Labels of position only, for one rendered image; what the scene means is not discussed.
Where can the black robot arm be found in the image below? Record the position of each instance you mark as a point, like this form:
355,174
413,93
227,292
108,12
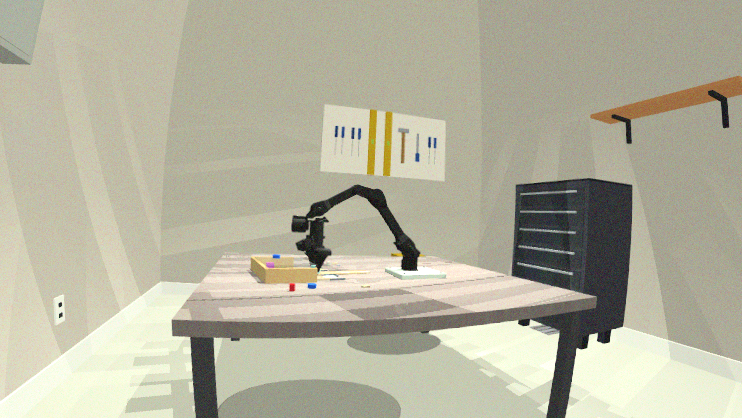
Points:
300,224

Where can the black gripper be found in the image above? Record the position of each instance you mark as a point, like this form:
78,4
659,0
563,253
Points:
319,254

